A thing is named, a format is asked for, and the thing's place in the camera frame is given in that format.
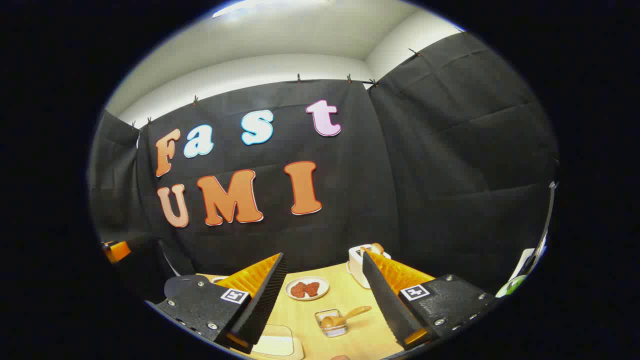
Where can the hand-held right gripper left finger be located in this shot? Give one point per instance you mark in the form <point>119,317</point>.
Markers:
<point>265,295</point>

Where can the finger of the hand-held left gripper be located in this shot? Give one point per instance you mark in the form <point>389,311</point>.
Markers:
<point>117,251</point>

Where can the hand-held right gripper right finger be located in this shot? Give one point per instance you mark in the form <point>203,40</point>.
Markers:
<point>382,300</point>

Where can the wooden spoon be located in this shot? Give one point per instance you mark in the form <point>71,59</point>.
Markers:
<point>345,317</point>

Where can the white rice heap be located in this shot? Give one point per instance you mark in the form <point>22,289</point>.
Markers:
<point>275,346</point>

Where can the clear rice container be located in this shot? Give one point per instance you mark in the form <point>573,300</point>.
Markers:
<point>295,350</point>

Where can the red meat piece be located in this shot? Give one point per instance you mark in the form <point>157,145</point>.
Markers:
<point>298,290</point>
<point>313,288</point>

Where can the white toaster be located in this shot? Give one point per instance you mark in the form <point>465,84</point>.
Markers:
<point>356,265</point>

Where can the toasted bread slice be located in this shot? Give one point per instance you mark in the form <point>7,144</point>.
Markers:
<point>377,248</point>

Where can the white round plate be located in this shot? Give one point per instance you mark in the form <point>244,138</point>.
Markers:
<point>322,286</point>

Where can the green white object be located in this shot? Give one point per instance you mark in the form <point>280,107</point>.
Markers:
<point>512,286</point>

